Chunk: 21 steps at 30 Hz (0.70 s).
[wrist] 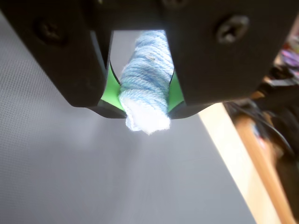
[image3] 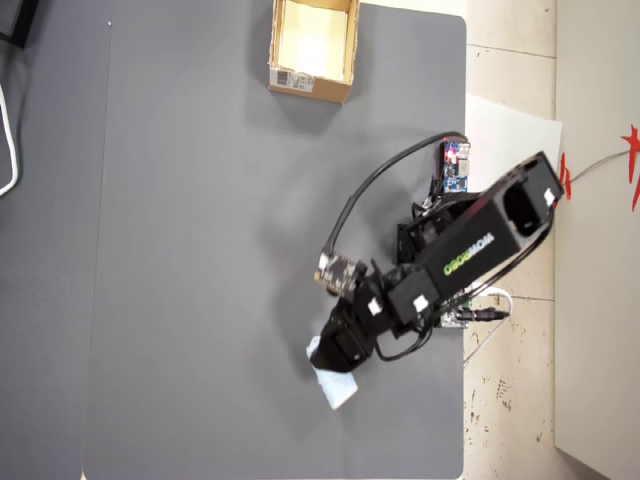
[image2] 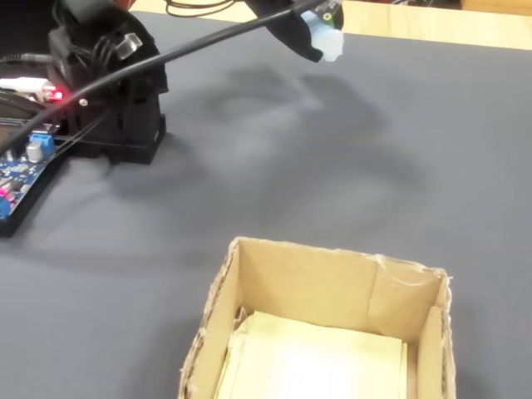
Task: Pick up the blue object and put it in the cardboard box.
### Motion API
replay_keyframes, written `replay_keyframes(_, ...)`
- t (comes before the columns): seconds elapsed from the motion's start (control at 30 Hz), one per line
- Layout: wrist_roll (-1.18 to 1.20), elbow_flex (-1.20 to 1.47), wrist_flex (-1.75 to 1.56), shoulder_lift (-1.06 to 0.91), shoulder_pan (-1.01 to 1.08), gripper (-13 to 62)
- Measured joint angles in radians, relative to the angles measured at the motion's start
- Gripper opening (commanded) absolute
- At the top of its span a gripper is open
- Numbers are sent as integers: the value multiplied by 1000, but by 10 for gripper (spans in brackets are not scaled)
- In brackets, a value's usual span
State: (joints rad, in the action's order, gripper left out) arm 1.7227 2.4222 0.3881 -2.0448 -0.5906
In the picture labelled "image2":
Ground small green camera board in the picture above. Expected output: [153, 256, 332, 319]
[313, 0, 341, 21]

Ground clear plastic cable plug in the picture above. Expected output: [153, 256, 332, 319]
[113, 32, 145, 60]

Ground thick black camera cable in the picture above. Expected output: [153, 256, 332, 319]
[0, 0, 333, 157]

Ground light blue white block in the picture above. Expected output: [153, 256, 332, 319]
[300, 10, 346, 65]

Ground open cardboard box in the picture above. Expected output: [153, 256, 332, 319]
[177, 236, 459, 399]

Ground white cable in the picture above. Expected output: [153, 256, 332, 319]
[0, 76, 54, 101]

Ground blue circuit board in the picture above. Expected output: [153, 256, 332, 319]
[0, 123, 74, 239]
[0, 129, 57, 221]

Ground thin black servo wires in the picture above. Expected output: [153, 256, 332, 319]
[164, 0, 250, 19]

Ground pale yellow paper sheet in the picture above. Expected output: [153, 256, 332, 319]
[214, 309, 411, 399]

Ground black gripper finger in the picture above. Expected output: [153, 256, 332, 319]
[331, 0, 346, 32]
[244, 0, 324, 64]

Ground large gray table mat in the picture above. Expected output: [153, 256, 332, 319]
[0, 8, 532, 399]

